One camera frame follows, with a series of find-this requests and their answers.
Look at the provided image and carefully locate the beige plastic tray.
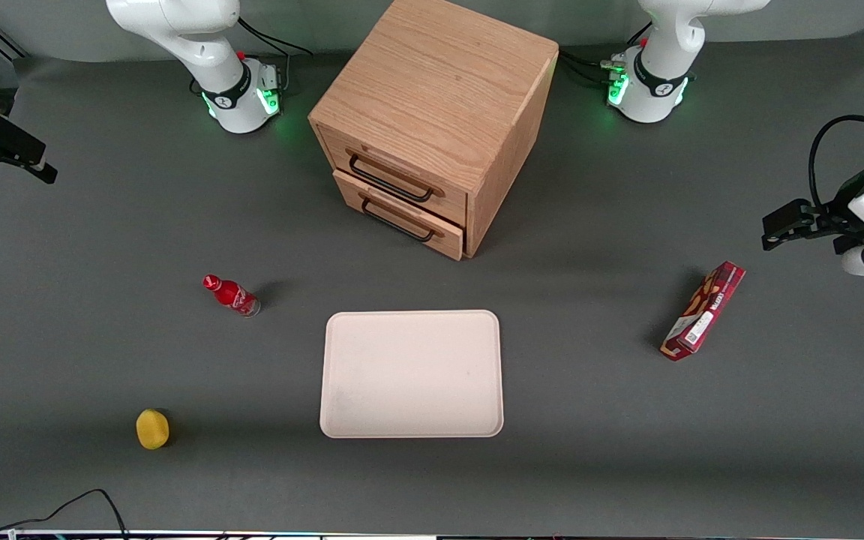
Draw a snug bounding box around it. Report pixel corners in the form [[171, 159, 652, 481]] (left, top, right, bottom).
[[319, 310, 505, 440]]

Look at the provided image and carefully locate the black cable on table edge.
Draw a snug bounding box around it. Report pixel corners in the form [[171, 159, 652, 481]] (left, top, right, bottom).
[[0, 489, 130, 538]]

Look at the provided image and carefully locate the yellow lemon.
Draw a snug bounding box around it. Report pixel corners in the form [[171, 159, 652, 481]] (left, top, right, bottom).
[[136, 409, 171, 451]]

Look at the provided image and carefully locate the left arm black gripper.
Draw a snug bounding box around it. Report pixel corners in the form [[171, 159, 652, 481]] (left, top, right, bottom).
[[816, 166, 864, 254]]

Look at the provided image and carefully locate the black right arm base cable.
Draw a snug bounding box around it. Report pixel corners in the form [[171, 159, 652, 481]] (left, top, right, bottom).
[[237, 16, 314, 95]]

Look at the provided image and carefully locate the light wooden drawer cabinet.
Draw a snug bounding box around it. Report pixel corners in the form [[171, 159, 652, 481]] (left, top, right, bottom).
[[308, 0, 559, 262]]

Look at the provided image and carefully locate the small red soda bottle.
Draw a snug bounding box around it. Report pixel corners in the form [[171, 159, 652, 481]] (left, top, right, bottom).
[[202, 274, 262, 318]]

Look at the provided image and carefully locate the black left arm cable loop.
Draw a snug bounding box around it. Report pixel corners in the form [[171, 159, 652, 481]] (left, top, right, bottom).
[[809, 115, 864, 212]]

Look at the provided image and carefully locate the red snack box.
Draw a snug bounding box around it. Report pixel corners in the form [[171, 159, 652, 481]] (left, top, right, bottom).
[[660, 260, 746, 362]]

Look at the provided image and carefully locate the black metal drawer handle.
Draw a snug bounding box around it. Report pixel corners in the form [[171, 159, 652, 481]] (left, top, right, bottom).
[[361, 196, 437, 243], [347, 152, 437, 203]]

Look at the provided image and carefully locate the black left arm base cable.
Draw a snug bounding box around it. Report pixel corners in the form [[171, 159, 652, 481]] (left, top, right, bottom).
[[558, 22, 654, 85]]

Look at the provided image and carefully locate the wooden cabinet drawer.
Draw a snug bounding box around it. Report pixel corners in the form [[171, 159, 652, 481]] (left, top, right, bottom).
[[316, 122, 470, 227], [333, 169, 467, 262]]

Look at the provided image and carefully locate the black arm base cable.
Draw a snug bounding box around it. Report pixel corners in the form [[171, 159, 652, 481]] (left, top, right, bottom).
[[237, 16, 314, 95], [558, 22, 654, 85]]

